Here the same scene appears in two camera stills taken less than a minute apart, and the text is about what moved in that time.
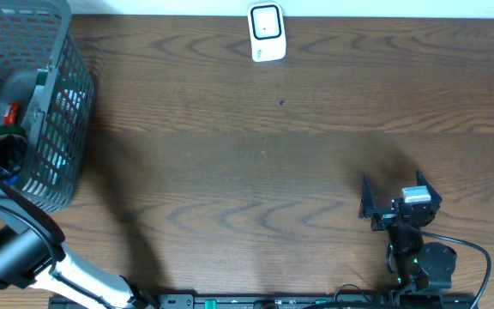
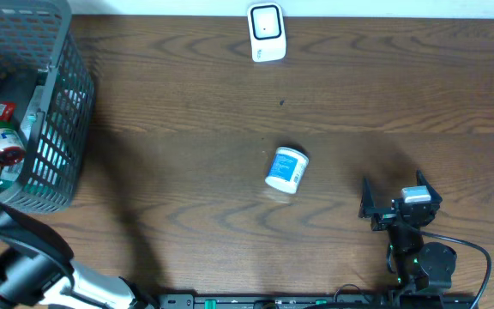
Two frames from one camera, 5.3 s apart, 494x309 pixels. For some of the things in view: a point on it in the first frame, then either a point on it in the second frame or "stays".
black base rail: x=268 y=302 stays
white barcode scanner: x=267 y=32 stays
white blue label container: x=11 y=180 → x=286 y=170
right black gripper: x=384 y=216 stays
